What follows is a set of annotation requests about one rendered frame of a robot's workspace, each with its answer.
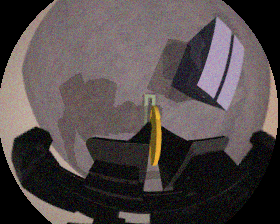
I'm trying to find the gold coin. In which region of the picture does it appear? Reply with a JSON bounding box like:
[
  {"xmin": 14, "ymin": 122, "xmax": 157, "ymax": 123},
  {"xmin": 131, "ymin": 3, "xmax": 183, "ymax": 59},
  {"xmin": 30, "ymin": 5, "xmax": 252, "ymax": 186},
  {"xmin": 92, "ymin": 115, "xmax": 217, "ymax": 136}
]
[{"xmin": 149, "ymin": 106, "xmax": 161, "ymax": 166}]

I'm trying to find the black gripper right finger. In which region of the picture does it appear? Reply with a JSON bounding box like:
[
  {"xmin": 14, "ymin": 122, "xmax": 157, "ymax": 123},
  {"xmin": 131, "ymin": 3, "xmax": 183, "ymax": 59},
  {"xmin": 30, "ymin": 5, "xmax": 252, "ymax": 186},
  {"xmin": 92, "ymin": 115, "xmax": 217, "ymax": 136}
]
[{"xmin": 157, "ymin": 126, "xmax": 229, "ymax": 191}]

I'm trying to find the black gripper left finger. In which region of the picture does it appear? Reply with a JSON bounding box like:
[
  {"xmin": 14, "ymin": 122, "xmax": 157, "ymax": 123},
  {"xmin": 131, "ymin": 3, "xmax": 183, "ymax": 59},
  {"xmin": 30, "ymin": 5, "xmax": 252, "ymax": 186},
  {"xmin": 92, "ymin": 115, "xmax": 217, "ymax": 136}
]
[{"xmin": 86, "ymin": 122, "xmax": 151, "ymax": 182}]

